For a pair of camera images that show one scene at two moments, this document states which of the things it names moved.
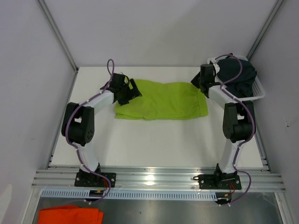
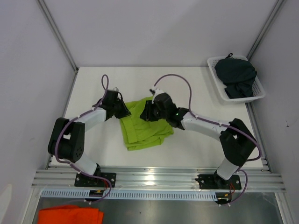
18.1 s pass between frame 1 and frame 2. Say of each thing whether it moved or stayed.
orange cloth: stayed
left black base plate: stayed
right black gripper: moved
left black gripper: moved
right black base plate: stayed
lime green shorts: moved
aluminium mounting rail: stayed
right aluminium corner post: stayed
